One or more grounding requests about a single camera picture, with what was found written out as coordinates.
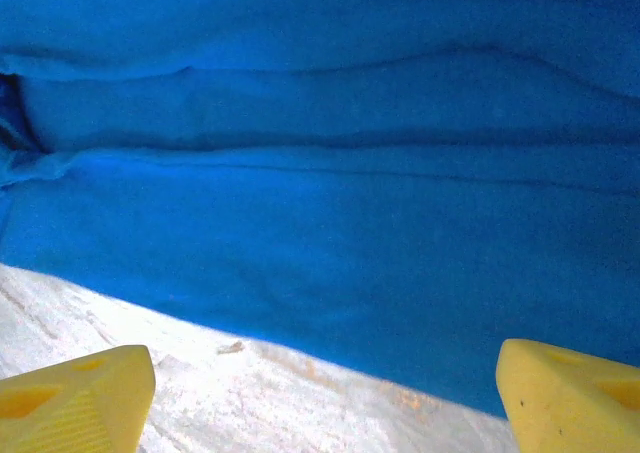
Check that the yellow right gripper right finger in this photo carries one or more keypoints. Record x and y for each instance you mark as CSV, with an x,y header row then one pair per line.
x,y
570,403

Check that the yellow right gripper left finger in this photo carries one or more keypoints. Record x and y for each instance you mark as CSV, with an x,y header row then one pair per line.
x,y
75,403

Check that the blue printed t-shirt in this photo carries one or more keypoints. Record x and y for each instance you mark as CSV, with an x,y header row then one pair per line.
x,y
320,173

